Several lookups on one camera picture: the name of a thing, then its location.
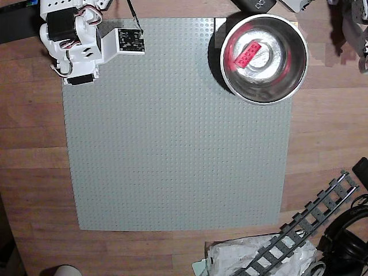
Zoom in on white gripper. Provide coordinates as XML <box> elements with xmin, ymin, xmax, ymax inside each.
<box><xmin>50</xmin><ymin>28</ymin><xmax>102</xmax><ymax>86</ymax></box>

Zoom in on red lego block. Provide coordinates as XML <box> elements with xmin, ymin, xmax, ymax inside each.
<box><xmin>235</xmin><ymin>41</ymin><xmax>262</xmax><ymax>68</ymax></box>

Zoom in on grey lego baseplate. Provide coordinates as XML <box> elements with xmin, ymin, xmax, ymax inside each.
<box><xmin>62</xmin><ymin>17</ymin><xmax>293</xmax><ymax>232</ymax></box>

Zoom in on black box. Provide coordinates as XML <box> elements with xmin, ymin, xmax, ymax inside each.
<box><xmin>0</xmin><ymin>2</ymin><xmax>44</xmax><ymax>44</ymax></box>

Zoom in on black device with white logo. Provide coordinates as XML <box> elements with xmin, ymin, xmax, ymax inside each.
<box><xmin>231</xmin><ymin>0</ymin><xmax>277</xmax><ymax>14</ymax></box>

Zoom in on stainless steel bowl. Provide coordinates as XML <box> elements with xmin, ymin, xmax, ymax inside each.
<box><xmin>220</xmin><ymin>13</ymin><xmax>308</xmax><ymax>105</ymax></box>

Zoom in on white cylindrical object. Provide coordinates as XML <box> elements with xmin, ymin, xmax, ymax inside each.
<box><xmin>40</xmin><ymin>264</ymin><xmax>82</xmax><ymax>276</ymax></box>

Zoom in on white plastic robot part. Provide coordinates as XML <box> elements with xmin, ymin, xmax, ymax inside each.
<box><xmin>280</xmin><ymin>0</ymin><xmax>313</xmax><ymax>13</ymax></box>

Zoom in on pale green paper sheet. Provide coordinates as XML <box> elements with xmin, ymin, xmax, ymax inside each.
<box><xmin>191</xmin><ymin>258</ymin><xmax>210</xmax><ymax>276</ymax></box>

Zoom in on crumpled white plastic bag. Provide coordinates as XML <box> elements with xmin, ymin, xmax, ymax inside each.
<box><xmin>205</xmin><ymin>234</ymin><xmax>319</xmax><ymax>276</ymax></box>

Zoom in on grey toy train track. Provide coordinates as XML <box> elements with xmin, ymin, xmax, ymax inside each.
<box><xmin>229</xmin><ymin>170</ymin><xmax>361</xmax><ymax>276</ymax></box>

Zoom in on black flat object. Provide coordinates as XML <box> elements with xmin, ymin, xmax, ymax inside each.
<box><xmin>352</xmin><ymin>157</ymin><xmax>368</xmax><ymax>185</ymax></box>

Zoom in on grey round wheel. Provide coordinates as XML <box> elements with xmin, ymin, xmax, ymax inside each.
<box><xmin>309</xmin><ymin>260</ymin><xmax>327</xmax><ymax>276</ymax></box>

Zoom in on black headphones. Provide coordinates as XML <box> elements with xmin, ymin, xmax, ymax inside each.
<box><xmin>316</xmin><ymin>194</ymin><xmax>368</xmax><ymax>276</ymax></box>

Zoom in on wrist camera board with mount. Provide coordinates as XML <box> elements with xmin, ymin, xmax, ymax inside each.
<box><xmin>99</xmin><ymin>28</ymin><xmax>147</xmax><ymax>65</ymax></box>

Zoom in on black camera cable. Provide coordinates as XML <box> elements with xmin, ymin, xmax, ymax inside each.
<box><xmin>125</xmin><ymin>0</ymin><xmax>144</xmax><ymax>33</ymax></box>

